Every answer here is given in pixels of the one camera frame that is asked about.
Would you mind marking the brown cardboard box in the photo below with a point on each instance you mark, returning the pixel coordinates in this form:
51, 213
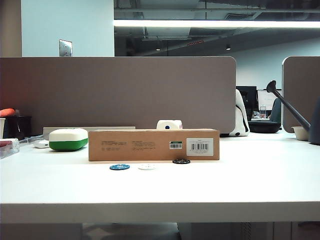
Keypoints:
150, 150

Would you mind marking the clear plastic box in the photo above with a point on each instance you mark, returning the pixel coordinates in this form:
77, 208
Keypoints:
8, 148

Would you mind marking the seated person in grey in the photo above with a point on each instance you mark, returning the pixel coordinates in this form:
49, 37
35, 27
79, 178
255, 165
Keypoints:
275, 111

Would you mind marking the blue poker chip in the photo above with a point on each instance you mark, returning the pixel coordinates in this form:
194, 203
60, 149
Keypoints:
119, 167

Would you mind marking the white and black plush toy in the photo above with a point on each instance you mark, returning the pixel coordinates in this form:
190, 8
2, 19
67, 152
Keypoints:
241, 120

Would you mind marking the clear plastic bar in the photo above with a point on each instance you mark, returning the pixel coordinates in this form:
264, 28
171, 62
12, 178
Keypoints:
31, 139

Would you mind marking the white paper bowl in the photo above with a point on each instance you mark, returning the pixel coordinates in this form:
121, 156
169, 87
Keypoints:
301, 134

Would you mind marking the narrow grey desk partition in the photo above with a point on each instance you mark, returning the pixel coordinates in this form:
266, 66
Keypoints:
300, 75

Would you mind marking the black round cushion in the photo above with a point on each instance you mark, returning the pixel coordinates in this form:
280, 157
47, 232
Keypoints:
264, 126

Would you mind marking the grey watering can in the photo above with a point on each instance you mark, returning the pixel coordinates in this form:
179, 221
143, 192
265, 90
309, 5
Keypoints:
315, 125

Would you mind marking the clear drinking bottle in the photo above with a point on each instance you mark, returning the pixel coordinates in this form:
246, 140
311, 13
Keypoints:
263, 112

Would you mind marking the small white earbuds case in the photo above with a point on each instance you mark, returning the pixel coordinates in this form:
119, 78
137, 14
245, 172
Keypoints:
41, 144

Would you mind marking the white and green case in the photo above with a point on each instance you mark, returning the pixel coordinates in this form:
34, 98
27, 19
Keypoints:
68, 140

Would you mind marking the long ceiling light strip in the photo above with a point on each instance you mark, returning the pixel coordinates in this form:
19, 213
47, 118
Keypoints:
200, 23

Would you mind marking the dark container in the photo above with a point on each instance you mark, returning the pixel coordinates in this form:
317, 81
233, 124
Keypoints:
21, 126

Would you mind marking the black monitor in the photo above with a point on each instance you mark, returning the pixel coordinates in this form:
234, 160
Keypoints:
251, 97

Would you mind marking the white poker chip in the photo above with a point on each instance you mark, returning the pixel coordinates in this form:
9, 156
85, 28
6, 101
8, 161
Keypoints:
147, 166

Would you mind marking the white die with blue dot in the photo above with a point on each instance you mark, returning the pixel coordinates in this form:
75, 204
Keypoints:
173, 124

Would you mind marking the black poker chip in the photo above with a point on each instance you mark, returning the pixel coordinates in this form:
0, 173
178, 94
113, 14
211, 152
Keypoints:
181, 161

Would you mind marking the wide grey desk partition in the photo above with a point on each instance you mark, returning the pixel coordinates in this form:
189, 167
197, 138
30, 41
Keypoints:
125, 90

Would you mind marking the metal wall switch plate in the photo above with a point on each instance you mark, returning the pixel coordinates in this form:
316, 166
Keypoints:
65, 47

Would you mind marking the orange object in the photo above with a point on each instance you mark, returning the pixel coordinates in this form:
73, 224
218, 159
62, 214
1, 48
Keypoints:
7, 112

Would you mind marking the monitor with white screen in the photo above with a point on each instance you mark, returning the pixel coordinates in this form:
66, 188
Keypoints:
265, 100

